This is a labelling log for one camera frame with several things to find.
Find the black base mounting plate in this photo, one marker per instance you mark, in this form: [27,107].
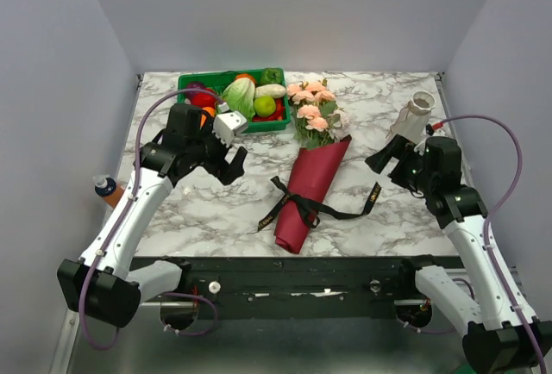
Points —
[273,288]

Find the white radish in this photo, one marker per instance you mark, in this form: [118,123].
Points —
[274,91]

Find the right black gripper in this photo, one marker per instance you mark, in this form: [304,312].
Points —
[402,150]

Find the red chili pepper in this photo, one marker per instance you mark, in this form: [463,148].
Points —
[277,115]

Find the black ribbon with gold text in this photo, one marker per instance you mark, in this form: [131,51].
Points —
[309,209]

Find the purple onion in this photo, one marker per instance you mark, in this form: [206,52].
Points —
[194,88]

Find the pink artificial flowers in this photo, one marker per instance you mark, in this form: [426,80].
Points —
[318,119]

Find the red bell pepper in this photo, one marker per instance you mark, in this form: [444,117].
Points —
[204,99]

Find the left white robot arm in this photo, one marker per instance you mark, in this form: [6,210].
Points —
[100,284]

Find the red paper bouquet wrap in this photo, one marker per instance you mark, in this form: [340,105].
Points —
[312,174]

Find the orange fruit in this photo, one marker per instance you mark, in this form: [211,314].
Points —
[207,111]

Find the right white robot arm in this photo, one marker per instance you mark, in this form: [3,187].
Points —
[499,330]

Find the aluminium frame rail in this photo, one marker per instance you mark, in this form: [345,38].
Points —
[70,330]

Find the green plastic basket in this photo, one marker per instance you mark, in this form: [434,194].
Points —
[218,81]

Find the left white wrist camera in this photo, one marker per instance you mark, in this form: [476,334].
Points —
[228,124]

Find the white ribbed ceramic vase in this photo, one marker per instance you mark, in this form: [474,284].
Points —
[413,117]

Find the green bell pepper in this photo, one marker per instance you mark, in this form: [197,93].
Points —
[272,75]

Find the small orange at basket back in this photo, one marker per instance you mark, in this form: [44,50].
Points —
[245,76]

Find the orange bottle with blue cap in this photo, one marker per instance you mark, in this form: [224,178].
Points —
[108,189]

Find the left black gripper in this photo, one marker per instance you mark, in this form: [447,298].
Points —
[235,169]

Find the green cabbage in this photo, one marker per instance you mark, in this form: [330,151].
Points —
[239,96]

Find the green apple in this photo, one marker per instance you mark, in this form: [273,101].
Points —
[264,106]

